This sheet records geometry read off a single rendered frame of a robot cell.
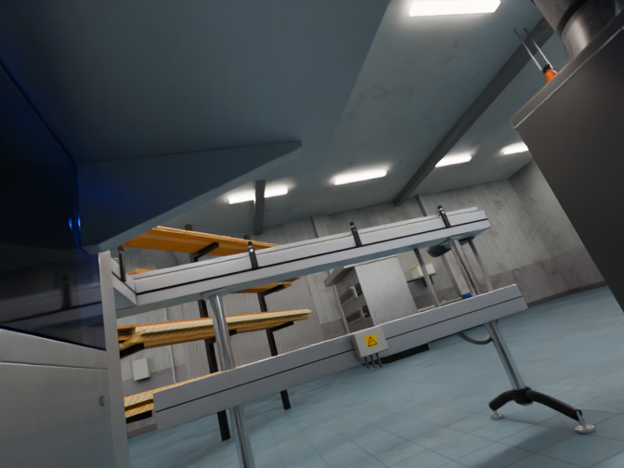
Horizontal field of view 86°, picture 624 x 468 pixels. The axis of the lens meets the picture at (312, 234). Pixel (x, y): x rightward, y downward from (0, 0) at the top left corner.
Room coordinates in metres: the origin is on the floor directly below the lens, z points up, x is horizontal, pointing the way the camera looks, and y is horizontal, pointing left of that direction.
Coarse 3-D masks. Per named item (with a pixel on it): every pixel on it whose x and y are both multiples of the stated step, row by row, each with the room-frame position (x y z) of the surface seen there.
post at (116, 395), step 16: (112, 288) 0.51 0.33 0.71; (112, 304) 0.50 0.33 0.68; (112, 320) 0.50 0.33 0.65; (112, 336) 0.49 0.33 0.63; (112, 352) 0.48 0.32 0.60; (112, 368) 0.48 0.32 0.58; (112, 384) 0.47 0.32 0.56; (112, 400) 0.47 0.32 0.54; (112, 416) 0.46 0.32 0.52; (112, 432) 0.46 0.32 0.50; (128, 464) 0.51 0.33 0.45
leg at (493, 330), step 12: (444, 240) 1.64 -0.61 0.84; (456, 240) 1.63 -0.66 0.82; (456, 252) 1.63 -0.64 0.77; (468, 264) 1.63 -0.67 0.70; (468, 276) 1.63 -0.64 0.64; (468, 288) 1.66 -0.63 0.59; (480, 288) 1.63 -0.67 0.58; (492, 324) 1.63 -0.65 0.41; (492, 336) 1.64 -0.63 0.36; (504, 348) 1.63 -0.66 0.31; (504, 360) 1.63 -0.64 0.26; (516, 372) 1.63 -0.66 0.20; (516, 384) 1.63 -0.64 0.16
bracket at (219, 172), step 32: (128, 160) 0.41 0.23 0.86; (160, 160) 0.43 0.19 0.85; (192, 160) 0.44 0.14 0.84; (224, 160) 0.46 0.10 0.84; (256, 160) 0.47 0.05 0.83; (288, 160) 0.51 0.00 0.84; (96, 192) 0.40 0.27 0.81; (128, 192) 0.41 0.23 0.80; (160, 192) 0.43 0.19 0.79; (192, 192) 0.44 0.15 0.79; (224, 192) 0.48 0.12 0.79; (96, 224) 0.40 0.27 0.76; (128, 224) 0.41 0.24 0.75; (160, 224) 0.45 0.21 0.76
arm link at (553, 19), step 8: (536, 0) 0.46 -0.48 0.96; (544, 0) 0.44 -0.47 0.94; (552, 0) 0.43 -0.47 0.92; (560, 0) 0.42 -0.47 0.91; (568, 0) 0.41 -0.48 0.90; (544, 8) 0.45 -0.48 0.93; (552, 8) 0.44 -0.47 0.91; (560, 8) 0.43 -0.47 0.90; (544, 16) 0.47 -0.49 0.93; (552, 16) 0.44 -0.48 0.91; (560, 16) 0.43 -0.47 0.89; (552, 24) 0.46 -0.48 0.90
